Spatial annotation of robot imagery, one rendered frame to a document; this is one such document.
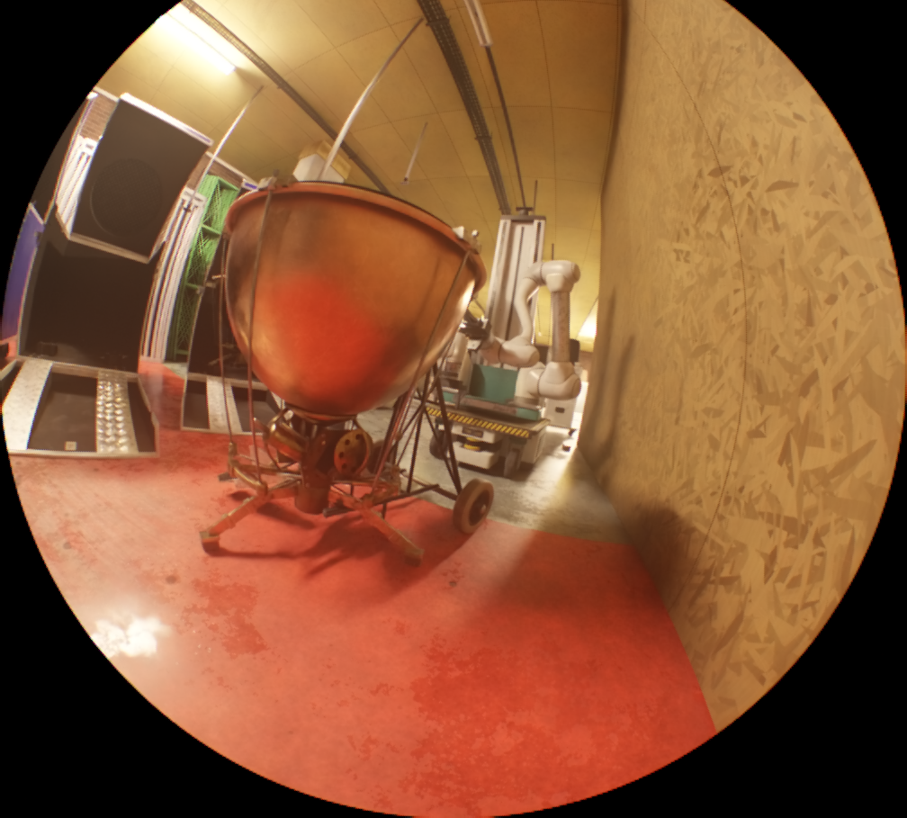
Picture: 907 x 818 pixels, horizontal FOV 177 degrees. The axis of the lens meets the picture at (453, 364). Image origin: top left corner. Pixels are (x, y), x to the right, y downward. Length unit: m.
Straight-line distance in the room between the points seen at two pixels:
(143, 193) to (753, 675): 3.37
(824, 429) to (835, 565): 0.21
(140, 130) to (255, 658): 2.61
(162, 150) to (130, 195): 0.46
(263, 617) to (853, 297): 1.12
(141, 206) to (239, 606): 2.66
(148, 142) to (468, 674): 2.87
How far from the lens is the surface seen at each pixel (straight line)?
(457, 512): 0.96
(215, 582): 0.75
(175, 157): 2.56
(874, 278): 0.58
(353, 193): 0.49
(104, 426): 1.48
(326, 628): 0.66
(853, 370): 0.58
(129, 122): 2.58
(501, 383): 1.87
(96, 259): 3.00
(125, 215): 2.91
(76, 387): 2.04
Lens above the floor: 0.52
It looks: 2 degrees up
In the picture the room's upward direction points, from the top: 11 degrees clockwise
